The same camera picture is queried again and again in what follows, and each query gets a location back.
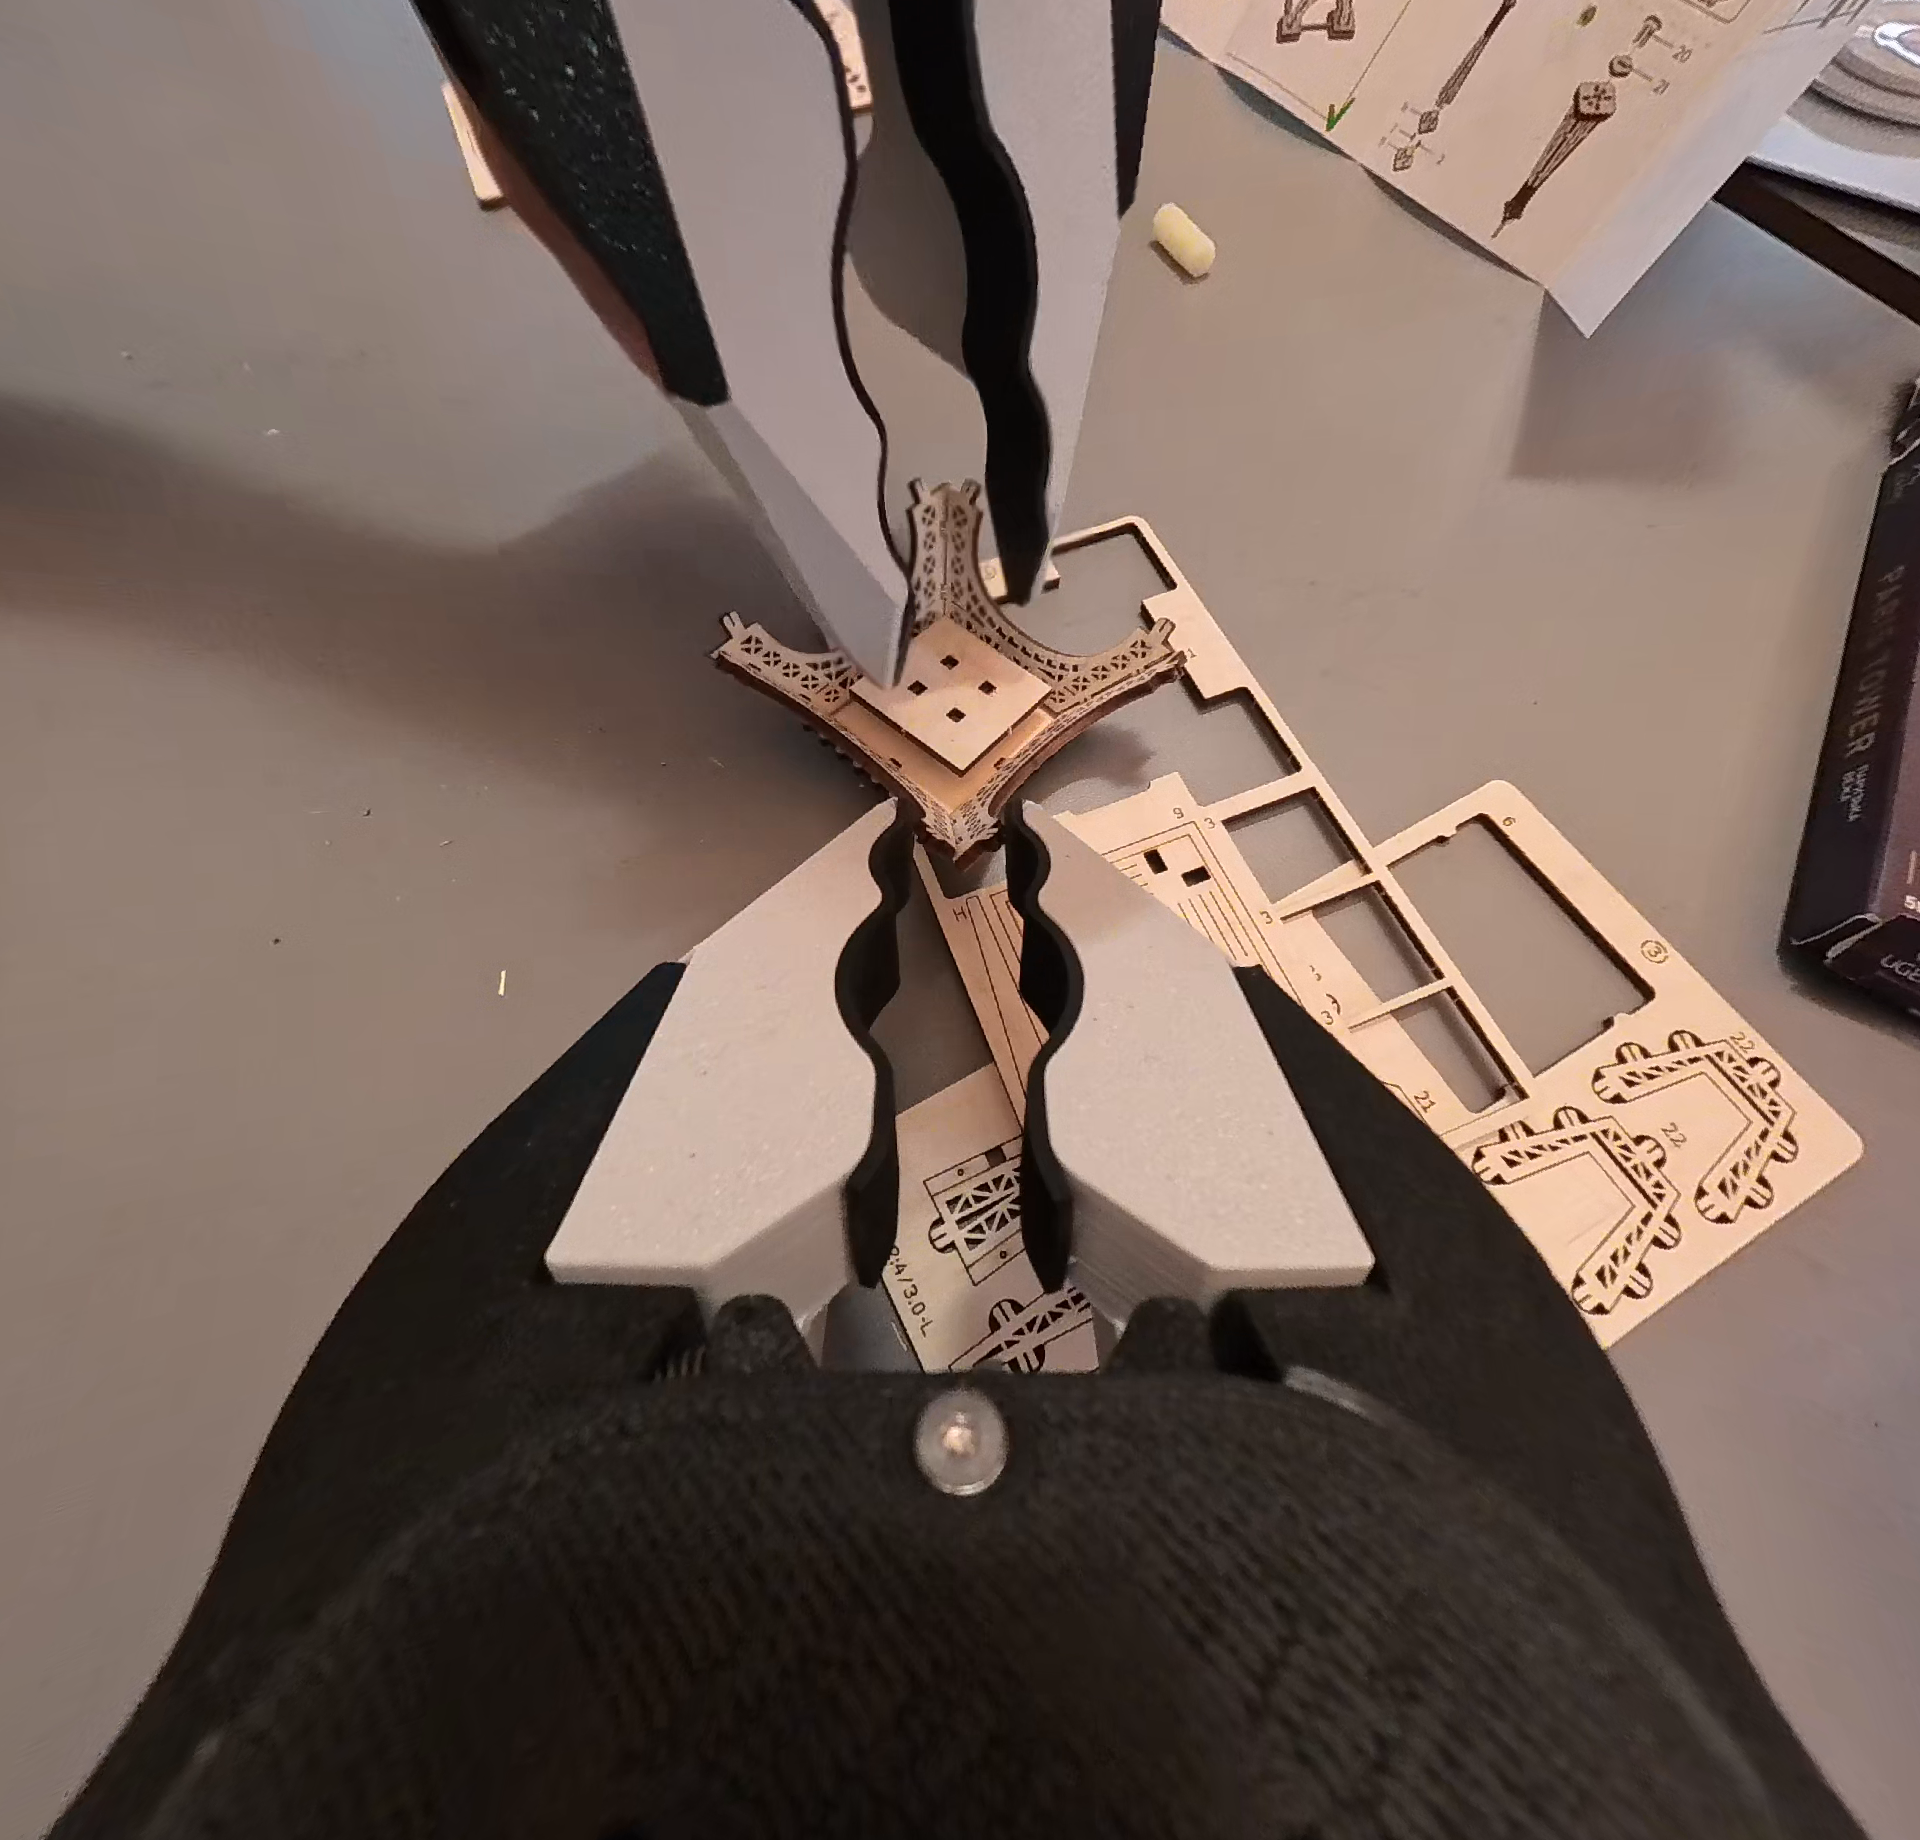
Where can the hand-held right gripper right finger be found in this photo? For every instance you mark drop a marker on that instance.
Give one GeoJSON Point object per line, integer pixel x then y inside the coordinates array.
{"type": "Point", "coordinates": [1201, 1121]}

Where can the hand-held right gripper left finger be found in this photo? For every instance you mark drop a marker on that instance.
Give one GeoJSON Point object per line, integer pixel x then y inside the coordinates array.
{"type": "Point", "coordinates": [720, 1121]}

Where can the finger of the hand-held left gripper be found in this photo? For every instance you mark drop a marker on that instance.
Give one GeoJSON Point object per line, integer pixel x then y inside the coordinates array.
{"type": "Point", "coordinates": [736, 221]}
{"type": "Point", "coordinates": [1071, 147]}

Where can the wooden lattice tower base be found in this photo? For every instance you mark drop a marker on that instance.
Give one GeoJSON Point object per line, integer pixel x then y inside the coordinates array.
{"type": "Point", "coordinates": [960, 790]}

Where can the square wooden plate four holes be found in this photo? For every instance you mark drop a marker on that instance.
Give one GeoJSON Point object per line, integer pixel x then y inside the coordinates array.
{"type": "Point", "coordinates": [975, 730]}

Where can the small wooden parts offcut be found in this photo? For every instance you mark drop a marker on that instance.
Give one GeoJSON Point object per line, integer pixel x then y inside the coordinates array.
{"type": "Point", "coordinates": [476, 147]}

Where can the small cream cylinder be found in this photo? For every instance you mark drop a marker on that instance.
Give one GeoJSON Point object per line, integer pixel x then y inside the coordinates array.
{"type": "Point", "coordinates": [1186, 242]}

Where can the small dotted wooden parts sheet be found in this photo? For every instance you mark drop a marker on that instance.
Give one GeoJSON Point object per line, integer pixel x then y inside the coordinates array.
{"type": "Point", "coordinates": [842, 56]}

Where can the engraved wooden parts sheet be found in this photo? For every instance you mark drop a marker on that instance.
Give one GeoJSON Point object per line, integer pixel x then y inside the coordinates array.
{"type": "Point", "coordinates": [1096, 837]}

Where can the wooden parts sheet with cutouts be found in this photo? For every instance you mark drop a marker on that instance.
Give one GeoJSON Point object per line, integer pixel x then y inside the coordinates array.
{"type": "Point", "coordinates": [1695, 1121]}

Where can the folded assembly instruction sheet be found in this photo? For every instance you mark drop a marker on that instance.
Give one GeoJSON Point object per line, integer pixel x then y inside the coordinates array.
{"type": "Point", "coordinates": [1651, 147]}

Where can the purple model kit box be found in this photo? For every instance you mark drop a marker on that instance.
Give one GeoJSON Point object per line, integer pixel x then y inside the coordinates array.
{"type": "Point", "coordinates": [1861, 747]}

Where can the white board stand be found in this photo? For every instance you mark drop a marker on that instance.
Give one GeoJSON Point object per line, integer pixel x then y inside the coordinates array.
{"type": "Point", "coordinates": [1875, 63]}

